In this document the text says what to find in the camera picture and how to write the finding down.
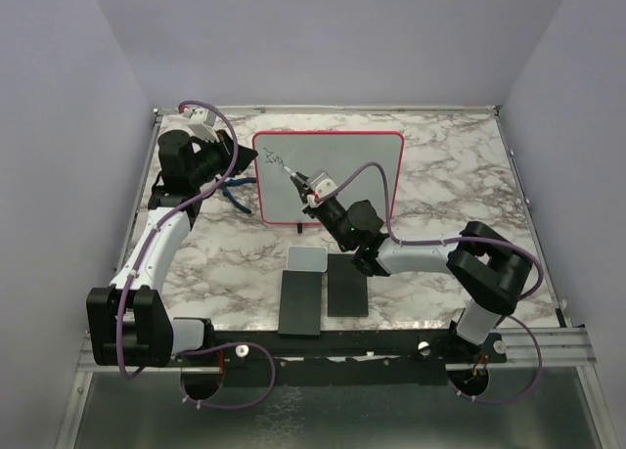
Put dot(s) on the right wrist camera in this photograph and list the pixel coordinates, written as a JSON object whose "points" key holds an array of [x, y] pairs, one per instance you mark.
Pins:
{"points": [[321, 186]]}

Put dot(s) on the white grey eraser block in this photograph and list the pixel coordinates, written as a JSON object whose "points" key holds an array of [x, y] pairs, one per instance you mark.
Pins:
{"points": [[307, 259]]}

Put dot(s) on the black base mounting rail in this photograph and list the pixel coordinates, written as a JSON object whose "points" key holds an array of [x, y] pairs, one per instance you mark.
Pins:
{"points": [[342, 358]]}

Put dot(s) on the black foam pad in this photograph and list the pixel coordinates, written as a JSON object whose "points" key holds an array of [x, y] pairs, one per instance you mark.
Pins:
{"points": [[300, 304], [347, 288]]}

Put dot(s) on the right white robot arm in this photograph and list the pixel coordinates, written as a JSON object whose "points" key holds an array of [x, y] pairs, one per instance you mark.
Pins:
{"points": [[491, 270]]}

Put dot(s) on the left black foam pad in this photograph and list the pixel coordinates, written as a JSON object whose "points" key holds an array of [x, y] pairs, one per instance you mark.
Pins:
{"points": [[300, 304]]}

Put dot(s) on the right black foam pad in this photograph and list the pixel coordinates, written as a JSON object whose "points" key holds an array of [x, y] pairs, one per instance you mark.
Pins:
{"points": [[347, 288]]}

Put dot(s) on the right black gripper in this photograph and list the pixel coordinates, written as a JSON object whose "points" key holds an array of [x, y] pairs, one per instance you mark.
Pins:
{"points": [[309, 208]]}

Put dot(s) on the white whiteboard marker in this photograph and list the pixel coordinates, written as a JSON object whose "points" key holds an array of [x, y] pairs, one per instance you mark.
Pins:
{"points": [[289, 170]]}

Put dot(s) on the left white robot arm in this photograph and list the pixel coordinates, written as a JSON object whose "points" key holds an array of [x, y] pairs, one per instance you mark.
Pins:
{"points": [[128, 323]]}

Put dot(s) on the pink framed whiteboard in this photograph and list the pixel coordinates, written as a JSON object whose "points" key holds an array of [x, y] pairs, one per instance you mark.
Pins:
{"points": [[339, 153]]}

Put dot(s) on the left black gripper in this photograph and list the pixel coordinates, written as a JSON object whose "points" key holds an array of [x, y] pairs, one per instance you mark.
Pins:
{"points": [[224, 147]]}

